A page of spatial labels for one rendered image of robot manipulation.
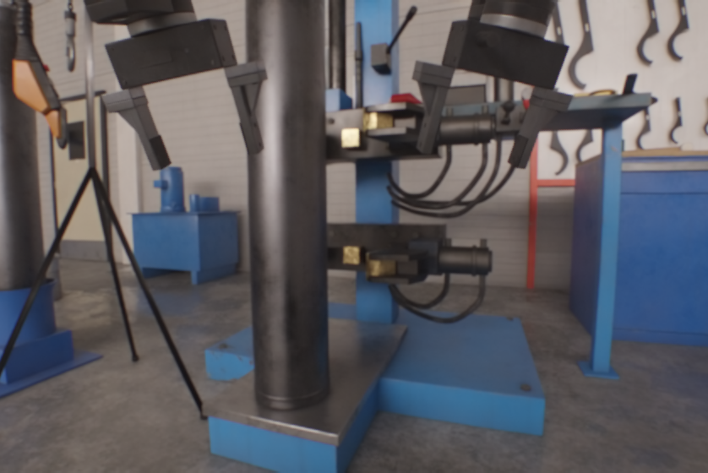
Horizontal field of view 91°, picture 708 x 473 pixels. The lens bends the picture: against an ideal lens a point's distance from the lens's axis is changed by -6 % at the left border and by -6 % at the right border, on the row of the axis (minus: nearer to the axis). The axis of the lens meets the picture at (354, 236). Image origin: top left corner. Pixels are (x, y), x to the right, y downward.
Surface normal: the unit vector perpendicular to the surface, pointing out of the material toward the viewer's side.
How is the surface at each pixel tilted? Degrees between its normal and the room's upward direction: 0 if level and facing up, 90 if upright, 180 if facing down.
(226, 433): 90
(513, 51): 114
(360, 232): 90
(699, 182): 90
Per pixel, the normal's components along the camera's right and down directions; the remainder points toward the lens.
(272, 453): -0.32, 0.08
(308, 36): 0.68, 0.06
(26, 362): 0.95, 0.02
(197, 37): -0.07, 0.48
